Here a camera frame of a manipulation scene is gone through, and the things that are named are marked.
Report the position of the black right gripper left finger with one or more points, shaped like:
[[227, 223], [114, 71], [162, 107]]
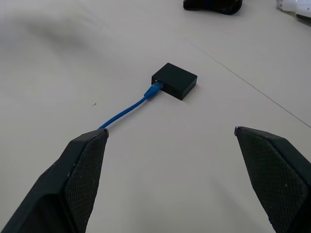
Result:
[[60, 184]]

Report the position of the small black box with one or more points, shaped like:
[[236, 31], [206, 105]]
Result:
[[176, 80]]

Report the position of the black rounded object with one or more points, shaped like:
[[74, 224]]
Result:
[[213, 6]]

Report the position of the white rounded object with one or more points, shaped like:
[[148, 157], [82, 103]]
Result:
[[295, 7]]

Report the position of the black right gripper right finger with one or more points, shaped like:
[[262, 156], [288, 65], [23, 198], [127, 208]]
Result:
[[274, 174]]

